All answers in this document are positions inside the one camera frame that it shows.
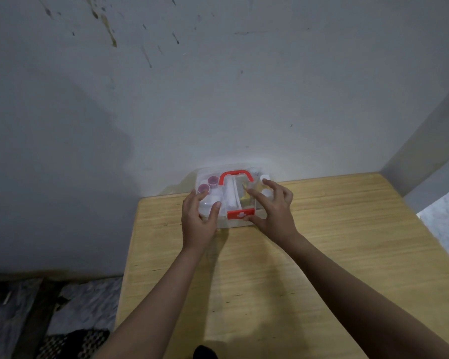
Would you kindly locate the black object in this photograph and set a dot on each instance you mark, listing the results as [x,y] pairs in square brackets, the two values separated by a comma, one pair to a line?
[207,353]

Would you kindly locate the person's right forearm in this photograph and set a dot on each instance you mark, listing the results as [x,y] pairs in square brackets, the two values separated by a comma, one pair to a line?
[351,295]

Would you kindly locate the person's right thumb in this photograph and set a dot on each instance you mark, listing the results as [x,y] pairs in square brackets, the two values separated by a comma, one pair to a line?
[254,219]

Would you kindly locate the yellow packet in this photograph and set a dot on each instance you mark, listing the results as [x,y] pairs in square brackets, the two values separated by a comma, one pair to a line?
[247,193]

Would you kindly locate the person's right middle finger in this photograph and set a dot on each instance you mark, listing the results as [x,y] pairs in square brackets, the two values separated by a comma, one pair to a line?
[275,187]

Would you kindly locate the person's left hand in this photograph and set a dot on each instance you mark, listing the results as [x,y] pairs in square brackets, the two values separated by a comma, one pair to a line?
[194,224]

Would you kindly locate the person's right hand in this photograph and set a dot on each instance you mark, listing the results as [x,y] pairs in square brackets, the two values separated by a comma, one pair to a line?
[278,218]

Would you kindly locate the person's left forearm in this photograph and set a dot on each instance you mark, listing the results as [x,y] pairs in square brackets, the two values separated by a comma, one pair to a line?
[161,302]

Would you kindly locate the white small bottle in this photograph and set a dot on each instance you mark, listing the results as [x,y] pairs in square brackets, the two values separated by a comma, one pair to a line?
[265,179]

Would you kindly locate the black white patterned cloth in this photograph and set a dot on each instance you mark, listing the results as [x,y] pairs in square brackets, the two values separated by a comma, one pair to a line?
[75,343]

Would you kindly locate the purple-capped small bottle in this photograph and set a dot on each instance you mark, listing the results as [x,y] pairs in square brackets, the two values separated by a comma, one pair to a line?
[213,180]
[203,189]

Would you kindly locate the person's left thumb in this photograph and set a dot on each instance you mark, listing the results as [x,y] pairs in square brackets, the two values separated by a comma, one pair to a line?
[214,211]

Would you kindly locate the white bandage roll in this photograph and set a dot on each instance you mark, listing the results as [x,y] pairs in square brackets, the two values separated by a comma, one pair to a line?
[230,194]

